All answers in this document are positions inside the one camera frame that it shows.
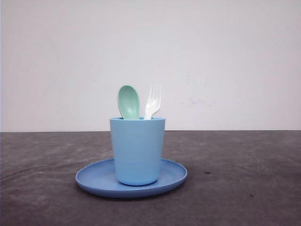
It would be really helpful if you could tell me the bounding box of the white plastic fork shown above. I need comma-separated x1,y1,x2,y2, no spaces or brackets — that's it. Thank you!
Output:
144,85,161,120

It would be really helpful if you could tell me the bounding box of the mint green plastic spoon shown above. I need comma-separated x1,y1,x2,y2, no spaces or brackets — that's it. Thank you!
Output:
118,85,140,120

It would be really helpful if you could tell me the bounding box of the light blue plastic cup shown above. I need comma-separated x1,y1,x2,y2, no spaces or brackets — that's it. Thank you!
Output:
110,117,166,186

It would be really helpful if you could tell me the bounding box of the blue plastic plate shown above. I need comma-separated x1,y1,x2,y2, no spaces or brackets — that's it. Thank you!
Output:
75,158,188,198

